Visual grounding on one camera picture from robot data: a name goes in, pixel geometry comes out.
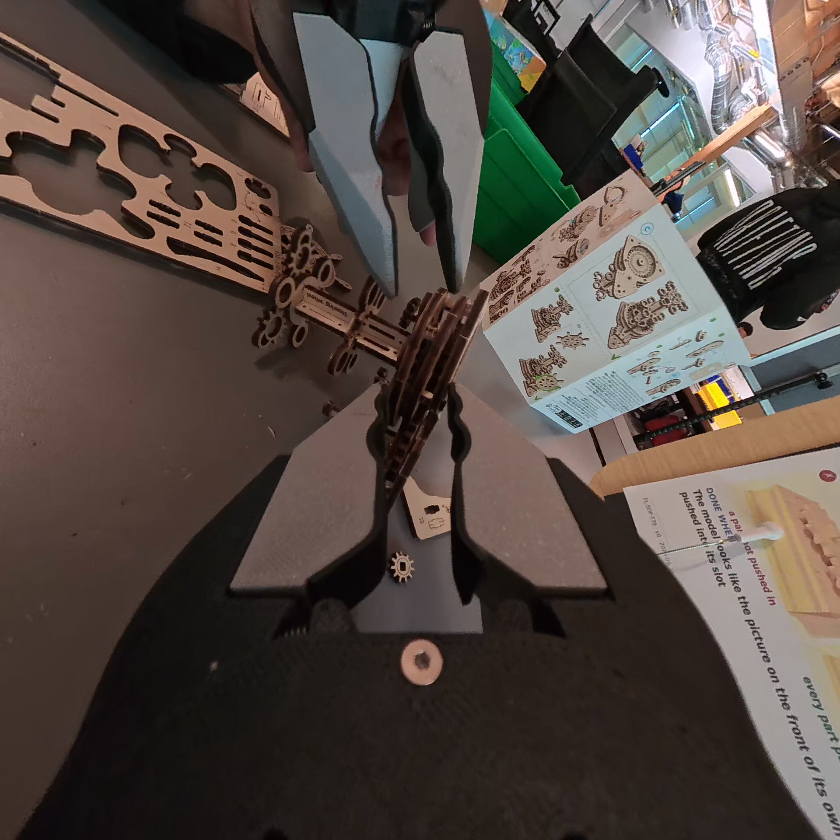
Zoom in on green plastic bin stack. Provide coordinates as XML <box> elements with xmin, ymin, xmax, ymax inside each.
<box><xmin>472</xmin><ymin>46</ymin><xmax>581</xmax><ymax>263</ymax></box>

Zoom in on wooden mechanical model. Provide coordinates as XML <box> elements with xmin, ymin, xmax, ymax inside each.
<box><xmin>251</xmin><ymin>223</ymin><xmax>490</xmax><ymax>509</ymax></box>

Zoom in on colourful picture box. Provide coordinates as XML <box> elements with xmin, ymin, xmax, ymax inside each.
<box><xmin>486</xmin><ymin>10</ymin><xmax>547</xmax><ymax>93</ymax></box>

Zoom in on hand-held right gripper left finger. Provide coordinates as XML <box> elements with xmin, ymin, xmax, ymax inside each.
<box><xmin>230</xmin><ymin>384</ymin><xmax>391</xmax><ymax>611</ymax></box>

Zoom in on black chair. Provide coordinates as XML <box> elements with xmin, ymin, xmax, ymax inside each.
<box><xmin>518</xmin><ymin>16</ymin><xmax>670</xmax><ymax>198</ymax></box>

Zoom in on small wooden part sheet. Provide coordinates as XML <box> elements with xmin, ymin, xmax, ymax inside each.
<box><xmin>402</xmin><ymin>476</ymin><xmax>454</xmax><ymax>540</ymax></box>

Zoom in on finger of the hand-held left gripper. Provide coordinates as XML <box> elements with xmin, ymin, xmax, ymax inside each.
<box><xmin>293</xmin><ymin>13</ymin><xmax>404</xmax><ymax>298</ymax></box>
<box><xmin>402</xmin><ymin>29</ymin><xmax>488</xmax><ymax>293</ymax></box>

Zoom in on pale blue model kit box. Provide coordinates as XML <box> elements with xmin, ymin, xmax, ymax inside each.
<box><xmin>482</xmin><ymin>171</ymin><xmax>752</xmax><ymax>434</ymax></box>

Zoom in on yellow storage bins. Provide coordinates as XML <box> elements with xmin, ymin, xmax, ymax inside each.
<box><xmin>696</xmin><ymin>384</ymin><xmax>746</xmax><ymax>414</ymax></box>

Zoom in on black rod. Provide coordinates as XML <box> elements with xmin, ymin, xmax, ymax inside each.
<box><xmin>640</xmin><ymin>371</ymin><xmax>833</xmax><ymax>427</ymax></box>

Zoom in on printed instruction sheet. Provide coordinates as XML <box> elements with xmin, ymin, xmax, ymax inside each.
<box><xmin>623</xmin><ymin>446</ymin><xmax>840</xmax><ymax>840</ymax></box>

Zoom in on person's left hand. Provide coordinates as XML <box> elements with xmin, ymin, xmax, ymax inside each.
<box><xmin>377</xmin><ymin>108</ymin><xmax>439</xmax><ymax>248</ymax></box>

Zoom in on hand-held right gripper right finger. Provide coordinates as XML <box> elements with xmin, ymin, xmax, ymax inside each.
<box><xmin>448</xmin><ymin>384</ymin><xmax>608</xmax><ymax>606</ymax></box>

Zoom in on large wooden part sheet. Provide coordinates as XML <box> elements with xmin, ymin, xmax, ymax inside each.
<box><xmin>0</xmin><ymin>33</ymin><xmax>283</xmax><ymax>293</ymax></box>

